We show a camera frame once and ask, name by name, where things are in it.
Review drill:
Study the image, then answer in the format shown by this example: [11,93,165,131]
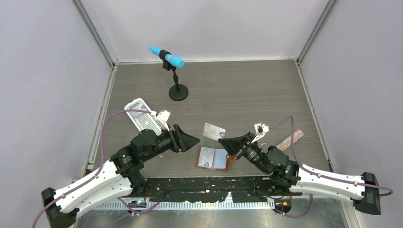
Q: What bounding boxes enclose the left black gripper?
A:
[142,124,200,162]

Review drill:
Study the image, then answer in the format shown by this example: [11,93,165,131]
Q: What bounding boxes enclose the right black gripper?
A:
[218,132,271,175]

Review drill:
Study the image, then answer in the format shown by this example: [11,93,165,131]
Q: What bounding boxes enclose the brown leather card holder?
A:
[195,146,230,171]

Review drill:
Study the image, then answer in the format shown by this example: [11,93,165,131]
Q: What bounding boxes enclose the silver striped credit card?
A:
[202,123,226,141]

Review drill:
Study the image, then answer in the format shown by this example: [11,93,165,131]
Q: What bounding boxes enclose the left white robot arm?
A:
[41,124,200,228]

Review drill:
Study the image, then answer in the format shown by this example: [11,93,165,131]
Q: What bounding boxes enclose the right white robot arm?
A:
[218,133,381,215]

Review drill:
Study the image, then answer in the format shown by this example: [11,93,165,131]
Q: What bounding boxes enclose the VIP card in holder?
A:
[198,147,215,168]

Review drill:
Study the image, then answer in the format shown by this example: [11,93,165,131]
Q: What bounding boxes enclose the white perforated plastic basket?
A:
[124,98,163,135]

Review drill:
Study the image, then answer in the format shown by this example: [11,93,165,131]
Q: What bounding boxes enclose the black microphone stand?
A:
[163,67,189,101]

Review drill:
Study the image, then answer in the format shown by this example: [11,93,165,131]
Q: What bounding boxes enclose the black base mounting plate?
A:
[128,176,291,203]

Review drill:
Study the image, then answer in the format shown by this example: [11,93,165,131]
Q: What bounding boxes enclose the pink glitter stick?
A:
[276,129,304,151]

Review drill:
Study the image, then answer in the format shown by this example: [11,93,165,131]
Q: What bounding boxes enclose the blue toy microphone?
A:
[148,47,184,70]

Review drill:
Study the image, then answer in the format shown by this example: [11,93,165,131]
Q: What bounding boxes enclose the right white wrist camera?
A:
[252,123,269,143]

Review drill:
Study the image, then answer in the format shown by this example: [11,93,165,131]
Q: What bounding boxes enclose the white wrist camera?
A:
[151,110,171,131]
[252,123,269,143]

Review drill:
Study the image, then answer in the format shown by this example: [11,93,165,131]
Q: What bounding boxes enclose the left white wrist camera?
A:
[151,110,171,131]

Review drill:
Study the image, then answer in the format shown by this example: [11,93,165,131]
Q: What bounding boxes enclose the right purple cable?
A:
[268,115,394,219]

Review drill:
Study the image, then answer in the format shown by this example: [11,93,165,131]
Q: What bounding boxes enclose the purple cable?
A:
[268,115,394,219]
[31,109,164,228]

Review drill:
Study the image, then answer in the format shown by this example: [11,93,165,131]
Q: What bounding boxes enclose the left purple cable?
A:
[31,109,164,228]

